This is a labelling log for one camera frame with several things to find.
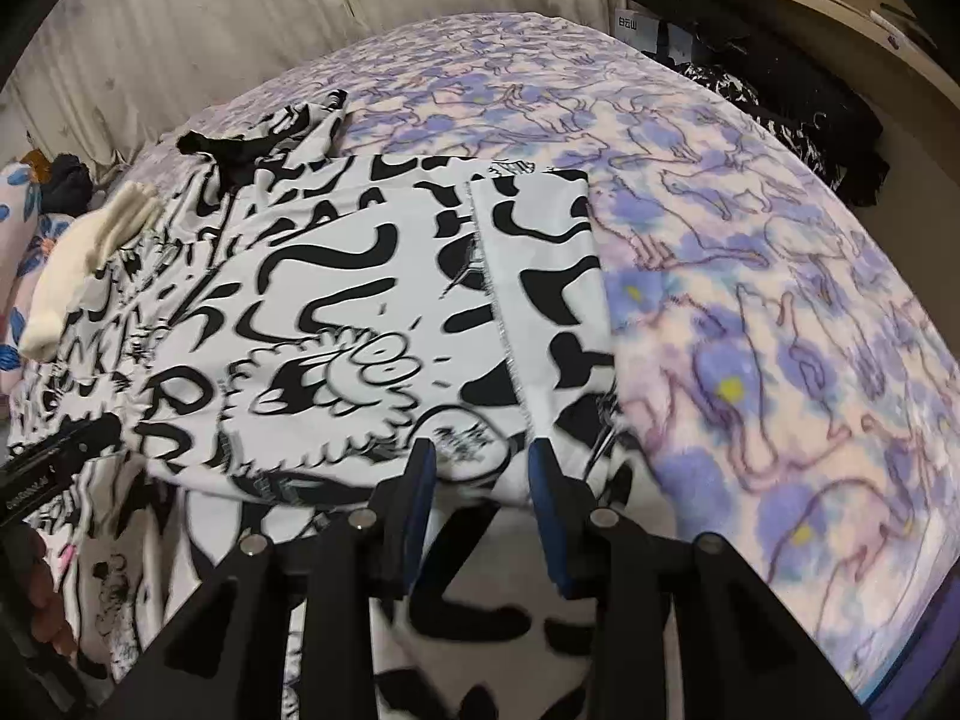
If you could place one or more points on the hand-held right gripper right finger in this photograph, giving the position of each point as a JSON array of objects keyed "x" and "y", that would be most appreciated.
[{"x": 546, "y": 517}]

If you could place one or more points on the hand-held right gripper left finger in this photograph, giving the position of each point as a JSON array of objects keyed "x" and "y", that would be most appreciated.
[{"x": 420, "y": 499}]

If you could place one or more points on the cream white garment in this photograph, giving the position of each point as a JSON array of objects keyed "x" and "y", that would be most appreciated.
[{"x": 82, "y": 255}]

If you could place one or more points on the black and white printed garment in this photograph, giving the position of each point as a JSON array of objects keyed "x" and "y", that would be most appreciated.
[{"x": 315, "y": 240}]

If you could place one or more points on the person's left hand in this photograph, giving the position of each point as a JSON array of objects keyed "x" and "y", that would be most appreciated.
[{"x": 51, "y": 604}]

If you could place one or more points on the blue flower print pillow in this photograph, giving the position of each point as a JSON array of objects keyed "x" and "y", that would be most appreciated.
[{"x": 19, "y": 240}]

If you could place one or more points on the dark knitted cloth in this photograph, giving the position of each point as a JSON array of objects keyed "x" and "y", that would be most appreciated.
[{"x": 67, "y": 184}]

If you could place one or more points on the orange brown cloth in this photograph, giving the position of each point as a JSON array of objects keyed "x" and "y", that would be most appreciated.
[{"x": 31, "y": 157}]

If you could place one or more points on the purple floral fleece blanket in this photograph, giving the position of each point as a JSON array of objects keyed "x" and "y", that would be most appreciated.
[{"x": 750, "y": 277}]

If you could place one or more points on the black and white speckled cloth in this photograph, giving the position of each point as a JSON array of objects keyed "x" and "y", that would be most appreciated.
[{"x": 720, "y": 82}]

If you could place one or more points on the black cloth pile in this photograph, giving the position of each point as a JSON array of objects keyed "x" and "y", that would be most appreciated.
[{"x": 817, "y": 120}]

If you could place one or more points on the white curtain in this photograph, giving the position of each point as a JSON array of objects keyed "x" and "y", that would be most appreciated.
[{"x": 225, "y": 15}]

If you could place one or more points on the wooden desk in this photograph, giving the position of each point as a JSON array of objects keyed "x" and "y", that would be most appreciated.
[{"x": 787, "y": 11}]

